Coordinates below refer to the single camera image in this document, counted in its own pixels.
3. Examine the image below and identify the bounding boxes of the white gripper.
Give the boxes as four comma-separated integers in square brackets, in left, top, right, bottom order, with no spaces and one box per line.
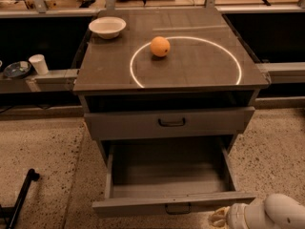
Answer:
[208,203,254,229]

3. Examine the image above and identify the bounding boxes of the grey drawer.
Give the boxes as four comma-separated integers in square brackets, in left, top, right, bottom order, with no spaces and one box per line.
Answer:
[92,136,254,218]
[85,107,254,140]

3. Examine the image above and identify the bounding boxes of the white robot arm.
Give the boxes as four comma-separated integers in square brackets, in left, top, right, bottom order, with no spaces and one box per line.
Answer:
[208,194,305,229]

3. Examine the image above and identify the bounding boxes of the grey drawer cabinet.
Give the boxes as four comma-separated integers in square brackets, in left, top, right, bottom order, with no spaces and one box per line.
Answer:
[72,7,270,167]

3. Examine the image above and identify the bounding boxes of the grey top drawer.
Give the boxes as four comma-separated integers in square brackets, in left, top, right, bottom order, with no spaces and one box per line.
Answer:
[85,107,254,140]

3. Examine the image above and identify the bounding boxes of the orange fruit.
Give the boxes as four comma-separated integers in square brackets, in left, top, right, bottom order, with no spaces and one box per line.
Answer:
[150,36,171,57]

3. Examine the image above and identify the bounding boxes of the black stand leg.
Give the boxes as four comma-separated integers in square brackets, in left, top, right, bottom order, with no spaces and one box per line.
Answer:
[0,169,40,229]

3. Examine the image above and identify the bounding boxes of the white bowl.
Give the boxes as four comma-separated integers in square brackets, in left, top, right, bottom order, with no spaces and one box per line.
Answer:
[89,16,126,39]

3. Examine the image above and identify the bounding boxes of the white paper cup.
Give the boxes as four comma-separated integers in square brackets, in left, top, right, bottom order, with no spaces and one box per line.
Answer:
[29,54,49,75]

